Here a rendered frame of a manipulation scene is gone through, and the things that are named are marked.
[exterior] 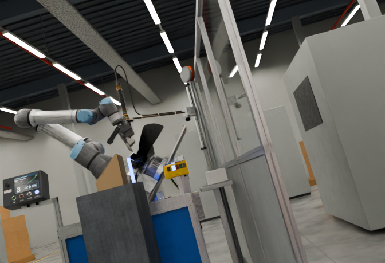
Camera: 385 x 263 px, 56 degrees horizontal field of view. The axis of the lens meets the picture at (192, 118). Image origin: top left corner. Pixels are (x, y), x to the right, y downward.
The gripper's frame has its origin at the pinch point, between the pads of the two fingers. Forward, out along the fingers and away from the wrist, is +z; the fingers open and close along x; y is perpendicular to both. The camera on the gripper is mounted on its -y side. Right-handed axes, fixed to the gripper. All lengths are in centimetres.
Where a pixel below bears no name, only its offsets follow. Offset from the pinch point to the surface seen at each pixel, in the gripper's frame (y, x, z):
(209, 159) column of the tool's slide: 54, 99, 36
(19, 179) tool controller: -72, 36, -23
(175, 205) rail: 7, 25, 44
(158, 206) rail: -2.6, 25.6, 38.9
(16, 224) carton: -360, 801, -22
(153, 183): 2, 60, 26
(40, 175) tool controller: -59, 34, -18
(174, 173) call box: 16.9, 22.5, 25.4
